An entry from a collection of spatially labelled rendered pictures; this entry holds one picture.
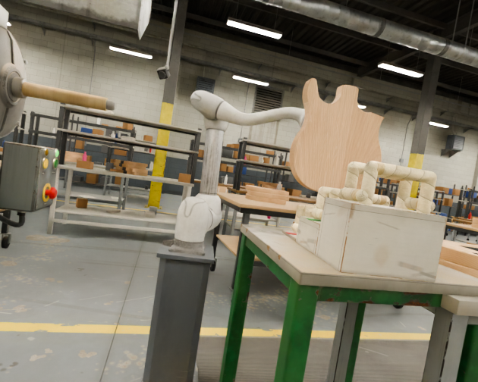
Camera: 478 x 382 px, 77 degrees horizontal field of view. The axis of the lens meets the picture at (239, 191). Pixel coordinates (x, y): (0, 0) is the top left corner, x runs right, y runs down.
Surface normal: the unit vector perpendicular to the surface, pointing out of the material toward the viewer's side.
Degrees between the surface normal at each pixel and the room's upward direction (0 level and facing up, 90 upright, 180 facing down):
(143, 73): 90
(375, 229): 90
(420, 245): 90
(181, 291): 90
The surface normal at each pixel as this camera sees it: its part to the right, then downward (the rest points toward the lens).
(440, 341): -0.97, -0.14
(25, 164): 0.23, 0.09
